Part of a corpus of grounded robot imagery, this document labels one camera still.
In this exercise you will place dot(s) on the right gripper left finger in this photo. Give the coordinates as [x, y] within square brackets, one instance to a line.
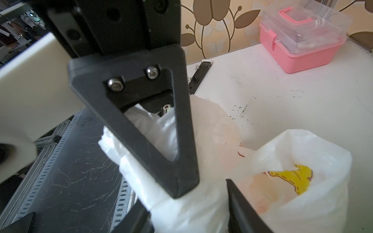
[137, 220]

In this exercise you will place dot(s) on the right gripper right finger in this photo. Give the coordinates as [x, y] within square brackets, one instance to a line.
[243, 217]

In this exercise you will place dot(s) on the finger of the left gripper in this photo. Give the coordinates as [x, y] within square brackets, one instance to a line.
[145, 116]

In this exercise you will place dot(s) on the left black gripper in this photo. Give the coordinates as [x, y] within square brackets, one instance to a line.
[110, 27]

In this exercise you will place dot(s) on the white printed plastic bag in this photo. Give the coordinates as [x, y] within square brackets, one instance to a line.
[296, 183]

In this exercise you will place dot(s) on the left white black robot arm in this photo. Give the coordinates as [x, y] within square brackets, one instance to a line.
[35, 96]

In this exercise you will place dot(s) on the pink plastic storage box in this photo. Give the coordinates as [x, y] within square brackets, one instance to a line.
[302, 35]

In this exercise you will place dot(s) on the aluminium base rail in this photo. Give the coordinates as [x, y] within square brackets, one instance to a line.
[72, 187]

